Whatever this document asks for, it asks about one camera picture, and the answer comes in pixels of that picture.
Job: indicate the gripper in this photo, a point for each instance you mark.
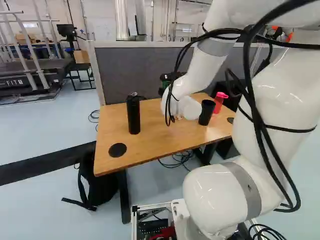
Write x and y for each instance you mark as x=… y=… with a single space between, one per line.
x=172 y=75

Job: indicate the wooden table with black legs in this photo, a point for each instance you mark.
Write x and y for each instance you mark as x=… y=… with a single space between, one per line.
x=150 y=135

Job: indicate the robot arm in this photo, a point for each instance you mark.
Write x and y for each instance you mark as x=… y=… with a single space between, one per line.
x=275 y=100

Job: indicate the black tumbler cup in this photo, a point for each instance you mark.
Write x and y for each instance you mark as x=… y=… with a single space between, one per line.
x=206 y=112

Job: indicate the pink transparent bottle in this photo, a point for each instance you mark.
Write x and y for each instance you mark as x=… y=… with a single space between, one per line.
x=219 y=102

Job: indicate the grey partition wall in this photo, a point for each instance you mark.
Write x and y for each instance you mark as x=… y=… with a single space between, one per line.
x=130 y=70

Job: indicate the black frame side table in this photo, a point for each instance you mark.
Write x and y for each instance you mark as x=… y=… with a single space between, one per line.
x=81 y=58

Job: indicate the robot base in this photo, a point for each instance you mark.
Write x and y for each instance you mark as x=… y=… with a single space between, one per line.
x=150 y=225

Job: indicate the tall black bottle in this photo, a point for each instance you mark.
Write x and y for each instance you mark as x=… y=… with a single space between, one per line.
x=133 y=115

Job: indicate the black backpack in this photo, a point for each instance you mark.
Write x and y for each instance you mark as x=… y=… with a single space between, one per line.
x=100 y=182

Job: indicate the black treadmill with grey rails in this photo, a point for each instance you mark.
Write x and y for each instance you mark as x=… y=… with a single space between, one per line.
x=30 y=75

